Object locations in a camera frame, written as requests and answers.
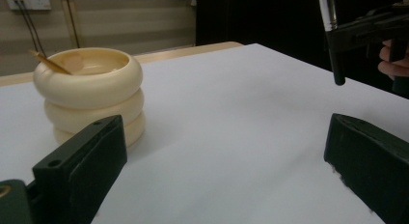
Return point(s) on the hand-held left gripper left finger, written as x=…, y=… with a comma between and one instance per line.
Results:
x=80, y=172

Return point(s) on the white wall socket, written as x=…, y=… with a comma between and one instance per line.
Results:
x=30, y=2

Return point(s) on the white table sheet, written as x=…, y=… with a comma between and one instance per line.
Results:
x=225, y=121

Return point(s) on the cream ribbed cup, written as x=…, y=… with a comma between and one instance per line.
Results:
x=96, y=92

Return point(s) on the black makeup brush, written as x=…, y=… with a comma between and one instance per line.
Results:
x=337, y=69

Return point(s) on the thin orange-tipped paint brush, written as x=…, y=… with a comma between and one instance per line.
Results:
x=51, y=64

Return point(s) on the black curtain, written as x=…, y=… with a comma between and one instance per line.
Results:
x=273, y=18

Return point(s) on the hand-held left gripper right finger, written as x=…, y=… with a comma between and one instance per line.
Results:
x=376, y=166

